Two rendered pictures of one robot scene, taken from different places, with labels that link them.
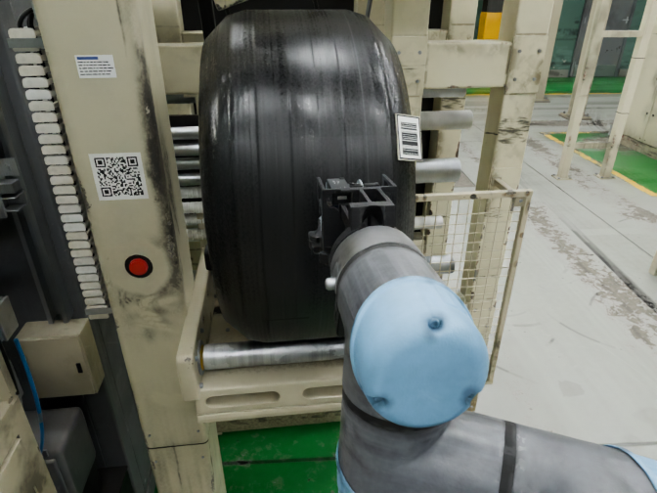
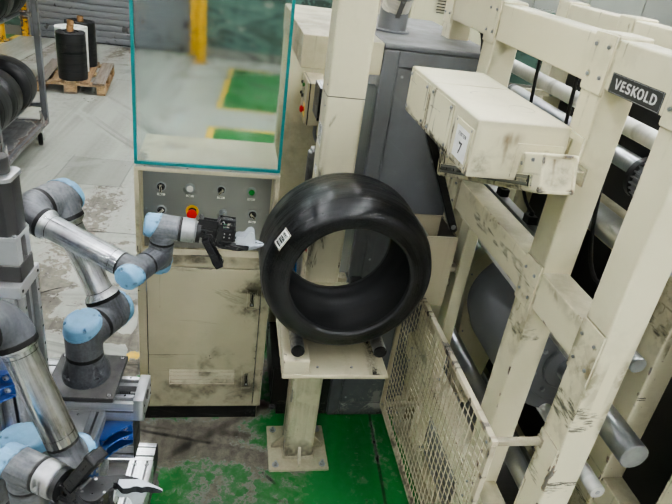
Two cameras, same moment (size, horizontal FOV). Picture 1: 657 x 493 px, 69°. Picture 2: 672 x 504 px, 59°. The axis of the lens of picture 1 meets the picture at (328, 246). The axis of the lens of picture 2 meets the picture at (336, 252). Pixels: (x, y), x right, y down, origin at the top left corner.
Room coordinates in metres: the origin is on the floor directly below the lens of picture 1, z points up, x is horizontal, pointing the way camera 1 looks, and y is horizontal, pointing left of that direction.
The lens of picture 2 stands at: (0.63, -1.70, 2.12)
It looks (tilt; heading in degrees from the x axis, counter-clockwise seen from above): 28 degrees down; 85
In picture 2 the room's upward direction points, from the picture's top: 8 degrees clockwise
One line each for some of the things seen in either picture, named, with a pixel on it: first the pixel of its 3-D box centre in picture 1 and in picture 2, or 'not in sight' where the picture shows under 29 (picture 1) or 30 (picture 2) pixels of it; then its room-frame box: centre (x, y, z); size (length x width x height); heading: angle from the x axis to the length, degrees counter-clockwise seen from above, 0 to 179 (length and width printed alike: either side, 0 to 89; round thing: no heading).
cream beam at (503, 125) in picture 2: not in sight; (474, 117); (1.13, -0.01, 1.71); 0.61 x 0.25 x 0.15; 97
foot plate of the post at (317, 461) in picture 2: not in sight; (296, 445); (0.77, 0.33, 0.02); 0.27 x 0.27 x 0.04; 7
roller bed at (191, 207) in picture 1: (195, 179); (424, 259); (1.17, 0.34, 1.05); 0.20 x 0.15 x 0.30; 97
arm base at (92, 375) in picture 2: not in sight; (85, 362); (0.00, -0.10, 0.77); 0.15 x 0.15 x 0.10
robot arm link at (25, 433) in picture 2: not in sight; (24, 453); (0.03, -0.60, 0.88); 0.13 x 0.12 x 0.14; 67
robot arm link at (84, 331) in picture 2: not in sight; (84, 333); (0.01, -0.09, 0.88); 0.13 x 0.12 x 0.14; 70
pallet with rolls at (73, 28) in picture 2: not in sight; (75, 51); (-2.29, 6.34, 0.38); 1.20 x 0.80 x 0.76; 101
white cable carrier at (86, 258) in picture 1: (73, 189); not in sight; (0.73, 0.41, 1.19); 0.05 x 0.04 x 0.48; 7
